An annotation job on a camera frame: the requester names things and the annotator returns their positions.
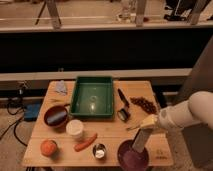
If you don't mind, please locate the purple bowl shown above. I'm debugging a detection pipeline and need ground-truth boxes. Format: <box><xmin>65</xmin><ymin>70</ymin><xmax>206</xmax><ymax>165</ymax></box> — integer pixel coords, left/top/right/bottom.
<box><xmin>117</xmin><ymin>140</ymin><xmax>149</xmax><ymax>171</ymax></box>

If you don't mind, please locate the black cable on floor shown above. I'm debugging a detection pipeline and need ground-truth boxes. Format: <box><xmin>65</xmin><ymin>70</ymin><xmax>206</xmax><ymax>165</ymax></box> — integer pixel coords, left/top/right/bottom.
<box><xmin>0</xmin><ymin>96</ymin><xmax>28</xmax><ymax>148</ymax></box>

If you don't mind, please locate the blue box on floor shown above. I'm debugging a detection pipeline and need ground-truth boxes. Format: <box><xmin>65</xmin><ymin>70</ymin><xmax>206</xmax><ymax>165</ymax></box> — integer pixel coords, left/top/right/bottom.
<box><xmin>24</xmin><ymin>103</ymin><xmax>41</xmax><ymax>121</ymax></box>

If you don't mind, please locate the green plastic tray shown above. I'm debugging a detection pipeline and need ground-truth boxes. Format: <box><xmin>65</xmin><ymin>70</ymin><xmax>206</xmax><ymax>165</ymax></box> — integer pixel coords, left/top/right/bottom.
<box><xmin>70</xmin><ymin>76</ymin><xmax>114</xmax><ymax>118</ymax></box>

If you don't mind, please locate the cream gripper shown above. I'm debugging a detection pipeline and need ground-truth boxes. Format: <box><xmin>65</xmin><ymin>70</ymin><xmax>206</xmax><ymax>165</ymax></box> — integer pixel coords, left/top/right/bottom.
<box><xmin>132</xmin><ymin>114</ymin><xmax>166</xmax><ymax>153</ymax></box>

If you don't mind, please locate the dark eraser in red bowl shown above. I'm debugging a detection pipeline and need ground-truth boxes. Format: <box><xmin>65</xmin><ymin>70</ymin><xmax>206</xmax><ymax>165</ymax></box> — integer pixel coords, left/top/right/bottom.
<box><xmin>46</xmin><ymin>112</ymin><xmax>67</xmax><ymax>126</ymax></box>

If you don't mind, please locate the white cup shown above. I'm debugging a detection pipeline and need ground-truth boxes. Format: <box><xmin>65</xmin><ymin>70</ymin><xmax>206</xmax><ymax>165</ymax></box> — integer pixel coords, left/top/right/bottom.
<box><xmin>66</xmin><ymin>119</ymin><xmax>84</xmax><ymax>139</ymax></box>

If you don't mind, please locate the dark red bowl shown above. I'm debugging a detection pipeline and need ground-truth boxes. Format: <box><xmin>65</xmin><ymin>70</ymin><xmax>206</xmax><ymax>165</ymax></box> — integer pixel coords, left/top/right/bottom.
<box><xmin>44</xmin><ymin>105</ymin><xmax>68</xmax><ymax>128</ymax></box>

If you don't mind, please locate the light blue cloth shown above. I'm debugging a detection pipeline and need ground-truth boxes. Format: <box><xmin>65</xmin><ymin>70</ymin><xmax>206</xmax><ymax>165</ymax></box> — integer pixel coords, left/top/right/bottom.
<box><xmin>55</xmin><ymin>80</ymin><xmax>67</xmax><ymax>95</ymax></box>

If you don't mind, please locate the bunch of dark grapes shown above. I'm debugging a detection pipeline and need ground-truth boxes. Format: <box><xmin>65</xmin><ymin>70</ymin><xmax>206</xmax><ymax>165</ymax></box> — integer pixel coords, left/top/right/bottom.
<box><xmin>130</xmin><ymin>97</ymin><xmax>157</xmax><ymax>114</ymax></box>

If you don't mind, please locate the small metal cup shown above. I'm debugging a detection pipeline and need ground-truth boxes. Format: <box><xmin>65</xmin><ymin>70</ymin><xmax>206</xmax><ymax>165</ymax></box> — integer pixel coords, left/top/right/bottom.
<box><xmin>92</xmin><ymin>143</ymin><xmax>106</xmax><ymax>159</ymax></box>

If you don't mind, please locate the orange fruit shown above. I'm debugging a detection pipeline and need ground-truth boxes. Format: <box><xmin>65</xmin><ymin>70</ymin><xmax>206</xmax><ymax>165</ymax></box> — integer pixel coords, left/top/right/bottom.
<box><xmin>40</xmin><ymin>140</ymin><xmax>58</xmax><ymax>157</ymax></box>

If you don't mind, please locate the orange carrot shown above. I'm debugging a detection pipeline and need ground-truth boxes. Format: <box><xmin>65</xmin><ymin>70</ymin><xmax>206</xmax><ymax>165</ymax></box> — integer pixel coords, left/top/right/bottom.
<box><xmin>74</xmin><ymin>133</ymin><xmax>98</xmax><ymax>152</ymax></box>

